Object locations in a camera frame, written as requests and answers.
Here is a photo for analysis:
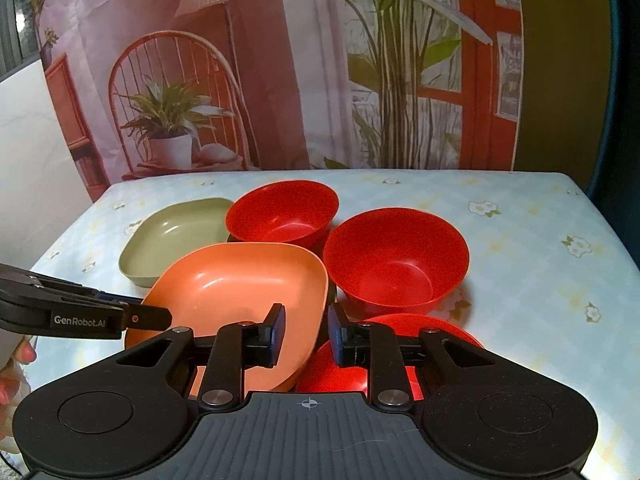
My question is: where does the floral checked tablecloth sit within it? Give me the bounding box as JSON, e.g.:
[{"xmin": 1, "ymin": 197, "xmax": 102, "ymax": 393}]
[{"xmin": 0, "ymin": 169, "xmax": 640, "ymax": 461}]

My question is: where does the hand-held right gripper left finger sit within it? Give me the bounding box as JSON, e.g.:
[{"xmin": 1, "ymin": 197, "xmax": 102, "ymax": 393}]
[{"xmin": 116, "ymin": 303, "xmax": 287, "ymax": 412}]

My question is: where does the person's left hand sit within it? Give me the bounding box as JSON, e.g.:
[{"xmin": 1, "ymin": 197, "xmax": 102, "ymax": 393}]
[{"xmin": 0, "ymin": 336, "xmax": 39, "ymax": 456}]

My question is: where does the teal curtain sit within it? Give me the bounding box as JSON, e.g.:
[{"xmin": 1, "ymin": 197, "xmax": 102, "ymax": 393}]
[{"xmin": 582, "ymin": 0, "xmax": 640, "ymax": 281}]

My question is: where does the white board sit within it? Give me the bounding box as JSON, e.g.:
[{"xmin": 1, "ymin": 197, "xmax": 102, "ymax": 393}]
[{"xmin": 0, "ymin": 59, "xmax": 107, "ymax": 272}]

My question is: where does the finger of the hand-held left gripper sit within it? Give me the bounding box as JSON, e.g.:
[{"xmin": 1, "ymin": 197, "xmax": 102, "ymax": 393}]
[
  {"xmin": 29, "ymin": 271, "xmax": 147, "ymax": 307},
  {"xmin": 121, "ymin": 304, "xmax": 174, "ymax": 332}
]

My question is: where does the red plastic bowl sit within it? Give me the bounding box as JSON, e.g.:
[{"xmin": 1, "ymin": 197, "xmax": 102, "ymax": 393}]
[
  {"xmin": 296, "ymin": 313, "xmax": 487, "ymax": 395},
  {"xmin": 225, "ymin": 179, "xmax": 340, "ymax": 252},
  {"xmin": 322, "ymin": 207, "xmax": 471, "ymax": 320}
]

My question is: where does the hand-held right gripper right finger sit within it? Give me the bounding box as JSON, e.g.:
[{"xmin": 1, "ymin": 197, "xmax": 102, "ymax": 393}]
[{"xmin": 327, "ymin": 303, "xmax": 502, "ymax": 412}]

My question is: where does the orange plastic plate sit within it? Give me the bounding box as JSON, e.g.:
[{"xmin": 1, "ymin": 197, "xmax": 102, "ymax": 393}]
[{"xmin": 123, "ymin": 242, "xmax": 330, "ymax": 394}]

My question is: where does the grey window blind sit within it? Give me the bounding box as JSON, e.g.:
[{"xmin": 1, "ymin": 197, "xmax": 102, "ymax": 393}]
[{"xmin": 0, "ymin": 0, "xmax": 41, "ymax": 77}]

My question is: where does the printed backdrop cloth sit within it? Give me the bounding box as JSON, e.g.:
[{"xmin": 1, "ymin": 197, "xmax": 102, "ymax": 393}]
[{"xmin": 29, "ymin": 0, "xmax": 523, "ymax": 204}]

